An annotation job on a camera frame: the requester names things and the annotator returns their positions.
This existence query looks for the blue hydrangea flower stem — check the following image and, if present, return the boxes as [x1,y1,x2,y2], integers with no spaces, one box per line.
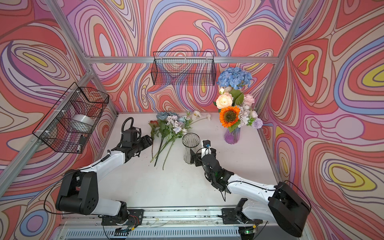
[217,67,252,90]

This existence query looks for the pastel mixed flower bouquet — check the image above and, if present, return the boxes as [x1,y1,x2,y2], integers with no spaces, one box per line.
[238,105,264,129]

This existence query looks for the orange flower green leaves stem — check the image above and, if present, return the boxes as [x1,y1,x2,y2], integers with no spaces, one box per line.
[219,106,241,133]

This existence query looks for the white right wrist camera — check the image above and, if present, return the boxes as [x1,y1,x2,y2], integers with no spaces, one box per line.
[201,140,216,158]

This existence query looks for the silver tape roll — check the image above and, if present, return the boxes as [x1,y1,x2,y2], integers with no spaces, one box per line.
[70,114,95,133]

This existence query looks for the purple ribbed glass vase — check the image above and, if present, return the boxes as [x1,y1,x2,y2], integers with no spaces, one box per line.
[224,128,241,145]

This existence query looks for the black wire basket back wall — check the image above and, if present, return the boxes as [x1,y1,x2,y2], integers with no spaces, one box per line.
[151,51,217,86]

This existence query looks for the clear ribbed glass vase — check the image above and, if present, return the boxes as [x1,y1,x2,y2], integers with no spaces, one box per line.
[182,133,200,165]

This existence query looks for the pink peony flower stem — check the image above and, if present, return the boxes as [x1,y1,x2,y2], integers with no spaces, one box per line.
[242,94,255,107]

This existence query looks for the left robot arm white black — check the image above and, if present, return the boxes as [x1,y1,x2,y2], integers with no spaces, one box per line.
[56,117,153,226]

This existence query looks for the white poppy flower stem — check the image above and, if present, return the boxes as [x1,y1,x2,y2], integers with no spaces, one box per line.
[190,111,211,124]

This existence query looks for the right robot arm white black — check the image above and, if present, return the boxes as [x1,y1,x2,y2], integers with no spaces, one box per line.
[190,148,312,238]

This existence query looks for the small pastel flower spray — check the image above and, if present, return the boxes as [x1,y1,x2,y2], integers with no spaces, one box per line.
[151,113,191,166]

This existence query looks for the cream peach rose bunch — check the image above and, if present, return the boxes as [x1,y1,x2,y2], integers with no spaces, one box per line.
[214,87,234,110]

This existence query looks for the black wire basket wall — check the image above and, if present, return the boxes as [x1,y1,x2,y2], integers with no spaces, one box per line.
[151,51,217,86]
[33,83,110,154]

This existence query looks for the black wire basket left wall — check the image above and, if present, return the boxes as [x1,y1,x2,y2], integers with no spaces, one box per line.
[33,83,110,154]

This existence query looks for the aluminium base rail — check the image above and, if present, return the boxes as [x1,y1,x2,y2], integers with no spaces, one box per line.
[51,206,294,240]

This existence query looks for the teal succulent flower bunch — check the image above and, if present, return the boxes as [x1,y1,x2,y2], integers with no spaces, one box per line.
[156,112,179,121]

